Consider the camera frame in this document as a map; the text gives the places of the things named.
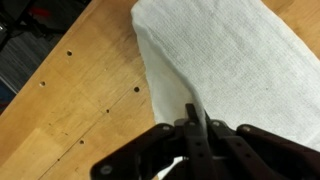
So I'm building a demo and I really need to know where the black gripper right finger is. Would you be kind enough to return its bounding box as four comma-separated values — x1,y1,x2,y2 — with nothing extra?
203,111,320,180

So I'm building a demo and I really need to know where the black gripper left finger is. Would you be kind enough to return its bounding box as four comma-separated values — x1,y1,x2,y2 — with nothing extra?
90,103,215,180

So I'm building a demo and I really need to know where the white cloth towel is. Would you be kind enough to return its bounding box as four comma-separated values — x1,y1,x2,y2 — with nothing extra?
130,0,320,180

